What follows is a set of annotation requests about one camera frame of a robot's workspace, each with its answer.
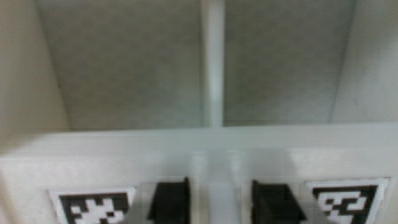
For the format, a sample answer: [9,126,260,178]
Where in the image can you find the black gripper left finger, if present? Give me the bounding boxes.
[148,178,192,224]

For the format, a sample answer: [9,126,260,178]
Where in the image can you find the white cabinet body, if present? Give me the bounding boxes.
[0,0,398,158]

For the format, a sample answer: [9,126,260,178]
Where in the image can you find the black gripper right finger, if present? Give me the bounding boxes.
[251,181,306,224]

